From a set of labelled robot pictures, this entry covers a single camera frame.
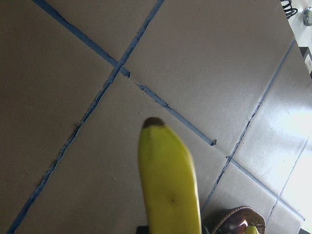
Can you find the yellow banana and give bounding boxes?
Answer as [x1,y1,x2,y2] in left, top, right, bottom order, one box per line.
[245,225,259,234]
[137,117,202,234]

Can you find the brown wicker basket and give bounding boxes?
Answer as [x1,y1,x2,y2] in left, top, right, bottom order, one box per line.
[202,206,266,234]

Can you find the purple eggplant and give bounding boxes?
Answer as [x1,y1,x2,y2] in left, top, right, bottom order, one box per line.
[217,211,248,234]

